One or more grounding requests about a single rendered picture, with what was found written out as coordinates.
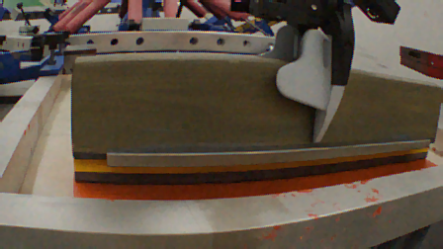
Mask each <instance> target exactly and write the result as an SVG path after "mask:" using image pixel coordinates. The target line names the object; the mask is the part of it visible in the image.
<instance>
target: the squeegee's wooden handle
mask: <svg viewBox="0 0 443 249"><path fill-rule="evenodd" d="M292 62H294V60H285V59H282V58H267V57H260V56H247V55H227V54H207V53H190V54H188V53H155V54H152V53H143V54H134V53H132V54H121V55H118V54H113V55H96V56H80V57H77V58H76V60H74V62H73V64H72V76H71V110H70V118H71V149H72V156H73V157H74V158H75V159H80V160H84V159H94V160H106V159H107V147H109V148H119V147H136V148H157V147H179V148H200V147H245V146H262V145H288V144H311V143H327V142H346V141H359V140H381V139H389V138H414V137H424V136H425V137H426V138H428V139H430V143H434V142H435V137H436V132H437V128H438V121H439V116H440V111H441V103H442V97H443V88H442V87H441V85H438V84H435V83H432V82H428V81H423V80H416V79H413V78H405V77H401V76H394V75H390V74H383V73H378V72H371V71H364V70H360V69H350V75H349V80H348V82H347V85H346V86H345V88H344V91H343V95H342V97H341V101H340V103H339V106H338V108H337V110H336V113H335V115H334V116H333V117H332V120H331V122H330V124H329V127H328V129H327V131H326V132H325V134H324V137H323V138H322V140H321V141H319V142H312V132H313V116H314V112H315V108H314V107H313V106H309V105H306V104H304V103H301V102H298V101H295V100H292V99H289V98H286V97H284V96H282V95H281V94H280V93H279V91H278V89H277V86H276V79H277V74H278V71H279V69H280V68H282V67H283V66H285V65H287V64H288V63H289V64H290V63H292Z"/></svg>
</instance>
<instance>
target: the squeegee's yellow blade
mask: <svg viewBox="0 0 443 249"><path fill-rule="evenodd" d="M428 150H429V147H428V148H421V149H413V150H407V151H394V152H392V153H375V154H373V155H357V156H354V157H337V158H336V159H317V160H315V161H296V162H293V163H268V164H266V165H241V166H215V167H188V168H179V167H163V168H152V167H138V168H134V167H118V166H117V167H109V166H108V161H107V159H106V160H94V159H84V160H80V159H75V158H74V157H73V163H74V171H79V172H86V171H89V172H101V173H104V172H113V173H122V172H125V173H140V174H141V173H158V174H163V173H184V174H186V173H210V172H232V171H256V170H263V169H280V168H291V167H301V166H311V165H321V164H329V163H340V162H346V161H357V160H363V159H374V158H379V157H389V156H396V155H403V154H412V153H415V152H427V151H428Z"/></svg>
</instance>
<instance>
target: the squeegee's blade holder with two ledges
mask: <svg viewBox="0 0 443 249"><path fill-rule="evenodd" d="M429 145H430V139H428V138H426V137H425V136H424V137H414V138H389V139H381V140H359V141H346V142H327V143H311V144H288V145H262V146H245V147H200V148H179V147H157V148H136V147H119V148H109V147H107V161H108V166H109V167H117V166H118V167H134V168H138V167H152V168H163V167H179V168H188V167H215V166H241V165H266V164H268V163H293V162H296V161H315V160H317V159H336V158H337V157H354V156H357V155H373V154H375V153H392V152H394V151H407V150H413V149H421V148H428V147H429Z"/></svg>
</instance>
